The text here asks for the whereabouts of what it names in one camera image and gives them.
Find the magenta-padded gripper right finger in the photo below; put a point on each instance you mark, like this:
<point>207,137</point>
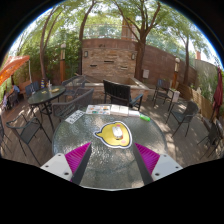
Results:
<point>165,164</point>

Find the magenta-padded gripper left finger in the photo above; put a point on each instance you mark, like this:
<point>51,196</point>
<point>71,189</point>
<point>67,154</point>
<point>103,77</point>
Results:
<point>56,164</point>

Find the white computer mouse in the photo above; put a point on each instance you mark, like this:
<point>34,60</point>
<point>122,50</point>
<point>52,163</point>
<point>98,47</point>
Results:
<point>117,132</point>

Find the yellow duck mouse pad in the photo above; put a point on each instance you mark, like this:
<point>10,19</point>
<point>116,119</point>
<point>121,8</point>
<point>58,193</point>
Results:
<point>106,135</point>

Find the black metal mesh chair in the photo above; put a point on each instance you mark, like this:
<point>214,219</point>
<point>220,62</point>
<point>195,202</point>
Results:
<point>28,130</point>
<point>190,111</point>
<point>213,133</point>

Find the green packet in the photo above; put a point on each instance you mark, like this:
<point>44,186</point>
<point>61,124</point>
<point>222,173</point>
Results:
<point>145,117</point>

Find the white licence plate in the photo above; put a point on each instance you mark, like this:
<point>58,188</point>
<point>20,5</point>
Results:
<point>75,116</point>

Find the thin white box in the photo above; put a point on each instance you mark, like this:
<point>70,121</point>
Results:
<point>134,113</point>

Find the grey wicker chair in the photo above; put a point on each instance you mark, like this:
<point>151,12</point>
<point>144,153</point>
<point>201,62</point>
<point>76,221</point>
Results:
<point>75,105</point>
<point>75,82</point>

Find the printed picture sheet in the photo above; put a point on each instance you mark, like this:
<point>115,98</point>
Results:
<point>97,109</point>

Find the round dark side table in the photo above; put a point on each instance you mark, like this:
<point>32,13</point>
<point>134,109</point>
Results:
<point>45,95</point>

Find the blue metal chair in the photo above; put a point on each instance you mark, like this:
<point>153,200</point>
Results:
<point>31,89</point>

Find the dark metal slatted chair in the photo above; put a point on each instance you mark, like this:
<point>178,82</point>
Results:
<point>163,85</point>

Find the closed red parasol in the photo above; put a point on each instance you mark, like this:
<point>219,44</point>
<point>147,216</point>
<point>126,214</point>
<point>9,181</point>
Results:
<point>218,93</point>

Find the black wooden armchair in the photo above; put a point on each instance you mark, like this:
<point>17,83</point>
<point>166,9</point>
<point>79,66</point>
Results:
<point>116,90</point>

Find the slim tree by fence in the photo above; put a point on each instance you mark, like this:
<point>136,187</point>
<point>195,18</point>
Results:
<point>186,60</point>

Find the large forked tree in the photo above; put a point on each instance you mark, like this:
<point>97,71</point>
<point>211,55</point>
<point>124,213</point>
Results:
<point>140,60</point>

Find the orange parasol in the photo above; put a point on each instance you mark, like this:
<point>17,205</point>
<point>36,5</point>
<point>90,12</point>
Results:
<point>11,65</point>

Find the thin leaning tree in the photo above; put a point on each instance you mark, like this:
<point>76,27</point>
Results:
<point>42,50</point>

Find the curved trunk tree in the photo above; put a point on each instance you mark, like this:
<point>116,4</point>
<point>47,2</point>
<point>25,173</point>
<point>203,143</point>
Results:
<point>81,40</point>

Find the wooden lamp post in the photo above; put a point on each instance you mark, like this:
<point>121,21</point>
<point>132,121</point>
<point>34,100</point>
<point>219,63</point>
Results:
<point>176,73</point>
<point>63,63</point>

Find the white wall box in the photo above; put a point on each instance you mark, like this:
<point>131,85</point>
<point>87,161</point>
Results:
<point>145,73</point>

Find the black wall lamp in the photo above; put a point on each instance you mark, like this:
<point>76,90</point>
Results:
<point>85,54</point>
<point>133,56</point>

